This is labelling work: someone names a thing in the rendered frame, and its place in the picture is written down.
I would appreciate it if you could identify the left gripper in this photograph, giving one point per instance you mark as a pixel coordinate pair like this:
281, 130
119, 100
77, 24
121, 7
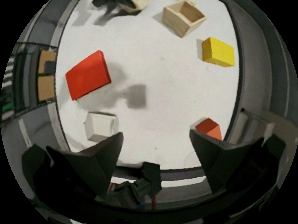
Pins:
128, 3

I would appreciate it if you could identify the red flat rectangular block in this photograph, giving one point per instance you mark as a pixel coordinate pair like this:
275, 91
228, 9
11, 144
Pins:
88, 75

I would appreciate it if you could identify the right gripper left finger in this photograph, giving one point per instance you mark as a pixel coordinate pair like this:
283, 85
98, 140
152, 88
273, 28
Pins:
94, 166

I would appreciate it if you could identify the yellow rectangular block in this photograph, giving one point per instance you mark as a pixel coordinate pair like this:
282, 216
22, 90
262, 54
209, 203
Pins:
217, 52

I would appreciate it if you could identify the orange cube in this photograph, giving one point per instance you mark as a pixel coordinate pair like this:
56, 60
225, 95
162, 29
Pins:
210, 127

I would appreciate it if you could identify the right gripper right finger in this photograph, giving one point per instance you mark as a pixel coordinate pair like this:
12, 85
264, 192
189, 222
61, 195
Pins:
220, 160

